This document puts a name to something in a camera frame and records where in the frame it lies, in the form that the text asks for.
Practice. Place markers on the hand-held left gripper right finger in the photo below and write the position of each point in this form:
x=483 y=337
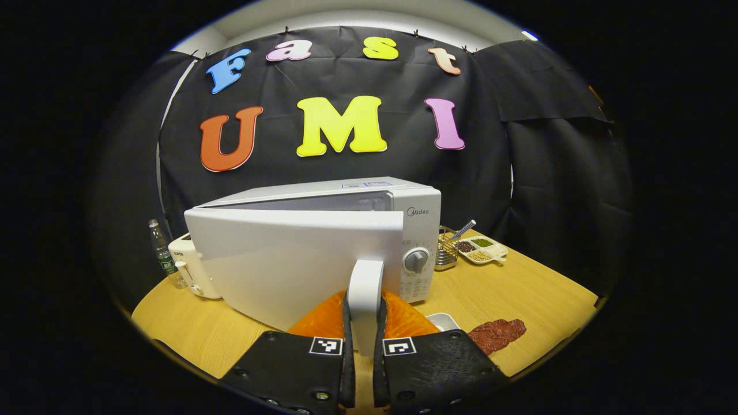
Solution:
x=379 y=380

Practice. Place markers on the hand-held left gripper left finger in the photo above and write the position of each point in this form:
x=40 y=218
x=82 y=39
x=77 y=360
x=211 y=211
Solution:
x=349 y=380

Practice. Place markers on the brown meat slice food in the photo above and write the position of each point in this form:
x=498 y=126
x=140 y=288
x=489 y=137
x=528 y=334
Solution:
x=496 y=335

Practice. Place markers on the white microwave oven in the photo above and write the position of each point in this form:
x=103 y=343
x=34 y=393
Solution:
x=288 y=259

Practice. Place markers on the small white rectangular tray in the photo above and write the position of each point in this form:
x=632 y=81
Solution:
x=441 y=321

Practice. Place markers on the white divided dish with beans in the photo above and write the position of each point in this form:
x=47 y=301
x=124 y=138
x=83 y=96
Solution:
x=481 y=251

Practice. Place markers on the white toaster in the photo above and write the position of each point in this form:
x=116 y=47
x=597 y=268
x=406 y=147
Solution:
x=187 y=262

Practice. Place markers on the clear green-label water bottle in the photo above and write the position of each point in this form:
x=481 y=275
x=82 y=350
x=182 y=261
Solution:
x=164 y=259

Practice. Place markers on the black backdrop cloth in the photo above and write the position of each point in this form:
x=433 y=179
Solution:
x=490 y=173

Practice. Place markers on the ceiling light panel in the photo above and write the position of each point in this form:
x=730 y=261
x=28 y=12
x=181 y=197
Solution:
x=530 y=36

